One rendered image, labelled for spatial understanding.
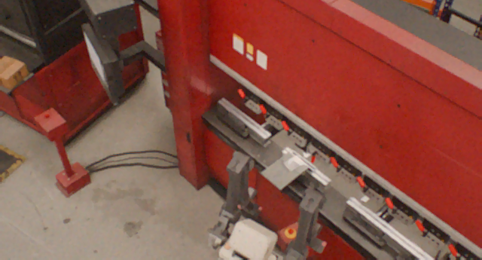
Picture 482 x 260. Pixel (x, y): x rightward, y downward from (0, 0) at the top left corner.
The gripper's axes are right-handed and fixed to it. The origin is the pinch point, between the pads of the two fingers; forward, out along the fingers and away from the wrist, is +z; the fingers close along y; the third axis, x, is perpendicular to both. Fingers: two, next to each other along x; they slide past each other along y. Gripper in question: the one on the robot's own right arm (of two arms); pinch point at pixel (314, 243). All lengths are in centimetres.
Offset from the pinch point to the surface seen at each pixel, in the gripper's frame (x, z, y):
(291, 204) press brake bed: -18, 42, 33
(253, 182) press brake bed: -21, 56, 70
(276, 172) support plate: -29, 15, 46
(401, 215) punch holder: -37, -7, -36
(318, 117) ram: -64, -26, 28
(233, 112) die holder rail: -56, 31, 101
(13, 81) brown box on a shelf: 3, -7, 251
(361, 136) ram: -61, -37, -2
